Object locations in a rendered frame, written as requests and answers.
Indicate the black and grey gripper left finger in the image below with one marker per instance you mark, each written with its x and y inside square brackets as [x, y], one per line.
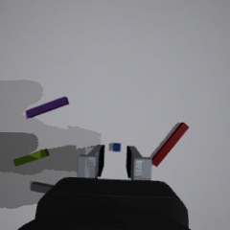
[91, 163]

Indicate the grey rectangular block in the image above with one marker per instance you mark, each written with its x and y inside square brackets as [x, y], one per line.
[40, 187]

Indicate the small blue cube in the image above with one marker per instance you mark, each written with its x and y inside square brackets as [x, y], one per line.
[116, 147]

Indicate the purple rod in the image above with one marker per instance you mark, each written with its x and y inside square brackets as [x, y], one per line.
[47, 107]

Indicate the dark red rod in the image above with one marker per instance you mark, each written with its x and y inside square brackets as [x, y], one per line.
[169, 144]

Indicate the olive green rod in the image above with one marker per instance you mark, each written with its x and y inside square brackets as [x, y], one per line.
[31, 157]

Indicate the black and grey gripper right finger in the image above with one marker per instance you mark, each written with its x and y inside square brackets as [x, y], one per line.
[140, 167]

